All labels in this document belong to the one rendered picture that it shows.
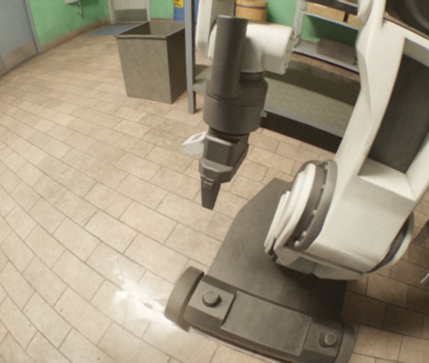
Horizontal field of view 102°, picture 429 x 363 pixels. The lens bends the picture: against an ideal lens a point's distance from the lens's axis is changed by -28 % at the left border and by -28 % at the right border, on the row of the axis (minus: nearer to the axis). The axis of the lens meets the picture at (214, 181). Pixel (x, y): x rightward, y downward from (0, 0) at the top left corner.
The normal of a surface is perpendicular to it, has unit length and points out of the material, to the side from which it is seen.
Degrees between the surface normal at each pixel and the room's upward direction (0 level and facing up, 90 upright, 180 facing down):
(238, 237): 0
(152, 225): 0
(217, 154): 79
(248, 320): 0
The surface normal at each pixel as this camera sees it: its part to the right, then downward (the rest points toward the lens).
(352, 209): -0.37, 0.37
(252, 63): -0.40, 0.55
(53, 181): 0.03, -0.65
